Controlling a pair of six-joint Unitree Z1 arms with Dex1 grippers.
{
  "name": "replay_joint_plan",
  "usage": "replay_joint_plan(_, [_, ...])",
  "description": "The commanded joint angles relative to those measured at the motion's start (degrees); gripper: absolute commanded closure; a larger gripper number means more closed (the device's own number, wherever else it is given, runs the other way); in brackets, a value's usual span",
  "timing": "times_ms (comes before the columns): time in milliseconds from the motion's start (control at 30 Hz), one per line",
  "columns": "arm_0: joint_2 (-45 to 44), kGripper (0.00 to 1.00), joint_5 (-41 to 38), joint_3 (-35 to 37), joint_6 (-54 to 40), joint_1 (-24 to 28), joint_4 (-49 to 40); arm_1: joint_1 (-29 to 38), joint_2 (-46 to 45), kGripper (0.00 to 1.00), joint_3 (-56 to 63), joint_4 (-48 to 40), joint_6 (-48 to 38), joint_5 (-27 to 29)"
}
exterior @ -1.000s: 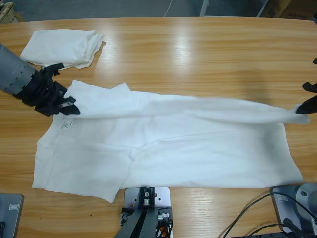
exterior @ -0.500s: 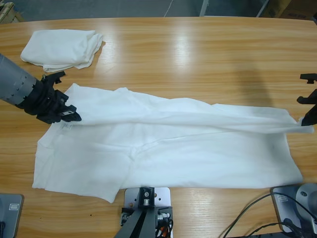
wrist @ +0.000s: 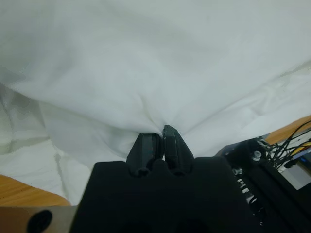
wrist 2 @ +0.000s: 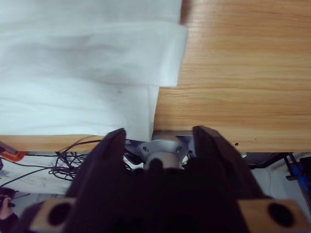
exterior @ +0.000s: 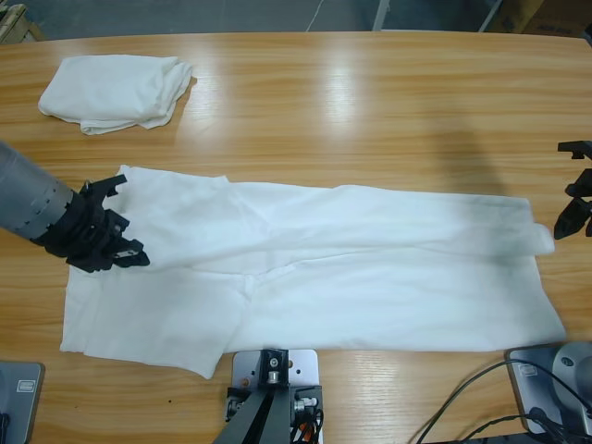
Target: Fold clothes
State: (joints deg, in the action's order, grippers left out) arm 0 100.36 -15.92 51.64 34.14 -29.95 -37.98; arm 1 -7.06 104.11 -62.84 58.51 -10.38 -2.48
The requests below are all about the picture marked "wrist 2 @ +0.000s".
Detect blue and black clamp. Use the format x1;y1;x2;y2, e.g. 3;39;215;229
283;152;311;195

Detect orange clamp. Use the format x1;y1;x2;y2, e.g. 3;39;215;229
0;142;26;163

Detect bystander in dark clothes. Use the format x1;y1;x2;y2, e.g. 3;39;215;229
0;188;19;233

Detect tangled black floor cables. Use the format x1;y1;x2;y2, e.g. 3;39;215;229
0;151;88;189

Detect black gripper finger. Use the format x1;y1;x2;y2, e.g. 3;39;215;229
192;125;266;200
64;128;127;199

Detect white t-shirt with black print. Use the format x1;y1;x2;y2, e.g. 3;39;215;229
0;0;188;143

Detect long black curved cable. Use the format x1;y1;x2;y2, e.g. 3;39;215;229
55;135;105;158

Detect black table frame bar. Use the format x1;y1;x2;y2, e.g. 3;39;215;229
247;151;291;170

